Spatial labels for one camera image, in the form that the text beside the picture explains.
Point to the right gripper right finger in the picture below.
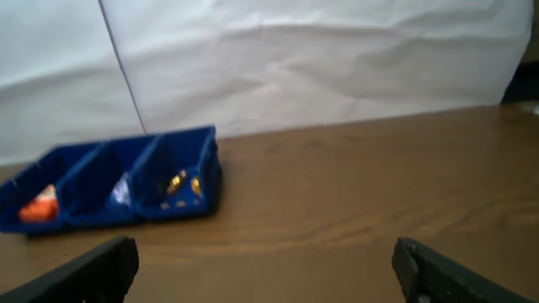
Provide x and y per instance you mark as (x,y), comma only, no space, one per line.
(438,278)

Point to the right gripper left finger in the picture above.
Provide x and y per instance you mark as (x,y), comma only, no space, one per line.
(92,273)

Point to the orange candy box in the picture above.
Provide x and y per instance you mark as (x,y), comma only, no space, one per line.
(39,207)

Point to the blue candy pack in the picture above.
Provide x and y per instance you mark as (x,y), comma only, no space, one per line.
(121,191)

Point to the gold wrapped candy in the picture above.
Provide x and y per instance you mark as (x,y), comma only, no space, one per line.
(196,185)
(175,182)

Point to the blue tray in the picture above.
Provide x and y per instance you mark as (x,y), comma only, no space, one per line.
(177,151)

